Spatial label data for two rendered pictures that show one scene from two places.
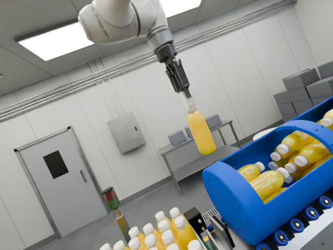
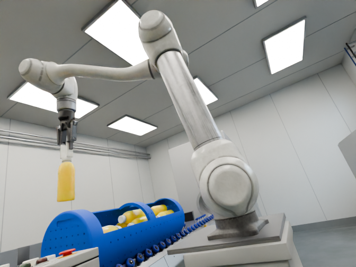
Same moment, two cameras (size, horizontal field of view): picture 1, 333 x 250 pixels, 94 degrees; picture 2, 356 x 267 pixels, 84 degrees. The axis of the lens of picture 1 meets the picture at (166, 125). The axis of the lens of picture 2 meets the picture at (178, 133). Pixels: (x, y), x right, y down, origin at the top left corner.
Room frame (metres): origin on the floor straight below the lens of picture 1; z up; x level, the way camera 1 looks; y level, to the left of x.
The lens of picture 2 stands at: (-0.32, 0.31, 1.15)
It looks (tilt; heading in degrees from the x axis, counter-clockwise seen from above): 20 degrees up; 304
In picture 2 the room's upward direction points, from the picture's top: 14 degrees counter-clockwise
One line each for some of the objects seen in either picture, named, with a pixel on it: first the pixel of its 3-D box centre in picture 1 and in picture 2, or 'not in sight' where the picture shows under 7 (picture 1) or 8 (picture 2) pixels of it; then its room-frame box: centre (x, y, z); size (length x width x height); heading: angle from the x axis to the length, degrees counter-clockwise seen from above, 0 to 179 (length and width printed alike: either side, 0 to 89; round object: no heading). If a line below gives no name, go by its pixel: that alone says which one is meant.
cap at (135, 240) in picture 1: (134, 243); not in sight; (0.58, 0.30, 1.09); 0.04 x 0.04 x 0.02
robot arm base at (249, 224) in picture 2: not in sight; (238, 221); (0.02, -0.45, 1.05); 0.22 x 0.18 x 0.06; 91
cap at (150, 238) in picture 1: (150, 240); not in sight; (0.56, 0.23, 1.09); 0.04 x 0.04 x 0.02
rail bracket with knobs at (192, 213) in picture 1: (195, 222); not in sight; (0.75, 0.06, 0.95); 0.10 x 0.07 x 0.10; 13
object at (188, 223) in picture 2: not in sight; (189, 220); (0.87, -1.32, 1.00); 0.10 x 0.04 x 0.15; 13
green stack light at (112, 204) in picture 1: (112, 202); not in sight; (0.83, 0.43, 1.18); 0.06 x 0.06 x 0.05
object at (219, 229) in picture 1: (223, 235); not in sight; (0.56, -0.03, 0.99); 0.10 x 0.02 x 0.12; 13
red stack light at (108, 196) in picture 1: (109, 194); not in sight; (0.83, 0.43, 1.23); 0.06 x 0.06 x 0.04
